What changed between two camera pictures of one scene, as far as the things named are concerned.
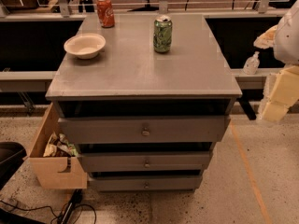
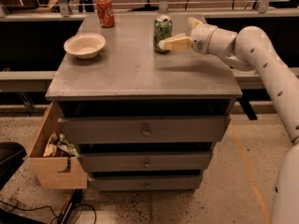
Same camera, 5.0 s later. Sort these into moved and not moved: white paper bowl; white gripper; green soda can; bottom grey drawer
Moved: white gripper
Not moved: green soda can; white paper bowl; bottom grey drawer
